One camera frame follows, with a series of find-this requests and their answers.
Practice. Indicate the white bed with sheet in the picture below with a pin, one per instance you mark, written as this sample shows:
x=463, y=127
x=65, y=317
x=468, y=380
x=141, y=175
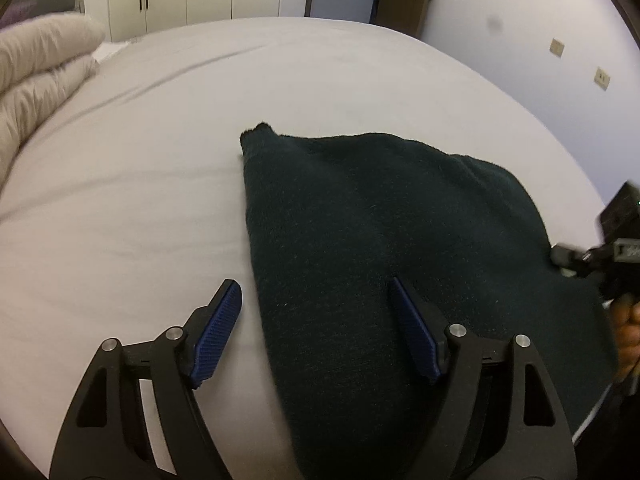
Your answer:
x=125, y=210

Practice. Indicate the beige wall socket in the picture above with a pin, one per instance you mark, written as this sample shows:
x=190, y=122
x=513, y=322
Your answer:
x=557, y=47
x=602, y=78

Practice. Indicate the dark green knit sweater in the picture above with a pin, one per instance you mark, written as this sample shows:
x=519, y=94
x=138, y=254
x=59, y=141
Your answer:
x=332, y=223

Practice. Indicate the person's right hand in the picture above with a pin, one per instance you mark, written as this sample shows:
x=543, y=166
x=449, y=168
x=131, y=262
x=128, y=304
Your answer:
x=624, y=316

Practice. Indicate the folded beige duvet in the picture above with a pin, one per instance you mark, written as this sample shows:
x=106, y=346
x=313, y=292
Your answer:
x=44, y=61

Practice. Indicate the lower beige wall socket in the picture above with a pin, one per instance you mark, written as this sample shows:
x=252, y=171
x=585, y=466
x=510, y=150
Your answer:
x=602, y=78

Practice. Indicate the upper beige wall socket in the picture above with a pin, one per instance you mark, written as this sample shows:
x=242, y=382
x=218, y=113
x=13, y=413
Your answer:
x=557, y=47

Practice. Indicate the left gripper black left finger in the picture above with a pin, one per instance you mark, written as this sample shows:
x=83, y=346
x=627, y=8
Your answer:
x=104, y=433

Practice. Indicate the purple cushion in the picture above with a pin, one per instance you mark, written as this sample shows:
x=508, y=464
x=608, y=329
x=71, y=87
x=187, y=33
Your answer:
x=17, y=12

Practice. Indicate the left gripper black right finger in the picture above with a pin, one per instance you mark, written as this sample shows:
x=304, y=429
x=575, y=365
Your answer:
x=498, y=415

